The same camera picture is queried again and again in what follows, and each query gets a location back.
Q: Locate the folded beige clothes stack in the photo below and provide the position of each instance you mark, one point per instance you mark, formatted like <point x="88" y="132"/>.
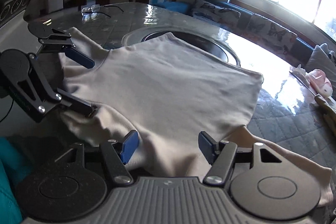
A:
<point x="328" y="106"/>

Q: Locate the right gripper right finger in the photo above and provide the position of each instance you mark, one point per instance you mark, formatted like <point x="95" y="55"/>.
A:
<point x="220" y="155"/>

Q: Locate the right butterfly print cushion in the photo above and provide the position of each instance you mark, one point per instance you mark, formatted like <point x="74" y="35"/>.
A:
<point x="270" y="35"/>

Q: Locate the left butterfly print cushion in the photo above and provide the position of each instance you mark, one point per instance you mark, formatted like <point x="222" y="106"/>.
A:
<point x="222" y="16"/>

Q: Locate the teal jacket sleeve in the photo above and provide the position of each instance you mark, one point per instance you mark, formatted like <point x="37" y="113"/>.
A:
<point x="14" y="168"/>

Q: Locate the pink garment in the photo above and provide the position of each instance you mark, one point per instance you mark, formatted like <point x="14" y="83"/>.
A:
<point x="320" y="83"/>

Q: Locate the rimless eyeglasses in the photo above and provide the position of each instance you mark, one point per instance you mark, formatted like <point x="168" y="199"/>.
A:
<point x="100" y="9"/>

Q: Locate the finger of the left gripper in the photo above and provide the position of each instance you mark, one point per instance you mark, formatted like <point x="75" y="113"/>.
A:
<point x="48" y="99"/>
<point x="62" y="43"/>

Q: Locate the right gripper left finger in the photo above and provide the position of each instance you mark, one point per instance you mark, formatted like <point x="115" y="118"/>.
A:
<point x="115" y="156"/>

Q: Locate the butterfly print cushion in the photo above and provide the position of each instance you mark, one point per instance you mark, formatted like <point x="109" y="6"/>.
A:
<point x="222" y="16"/>
<point x="270" y="35"/>

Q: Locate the grey pillow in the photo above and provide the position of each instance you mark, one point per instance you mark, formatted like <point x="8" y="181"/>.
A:
<point x="324" y="59"/>

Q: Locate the blue sofa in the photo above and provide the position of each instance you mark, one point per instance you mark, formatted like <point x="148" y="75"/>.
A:
<point x="298" y="55"/>

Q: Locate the round black induction cooktop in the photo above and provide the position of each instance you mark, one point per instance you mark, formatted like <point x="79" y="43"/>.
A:
<point x="201" y="41"/>

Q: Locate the grey quilted star tablecloth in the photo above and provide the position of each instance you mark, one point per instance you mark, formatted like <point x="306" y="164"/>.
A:
<point x="268" y="184"/>

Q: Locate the cream long-sleeve shirt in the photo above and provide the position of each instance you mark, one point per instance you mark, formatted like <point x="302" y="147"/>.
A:
<point x="168" y="91"/>

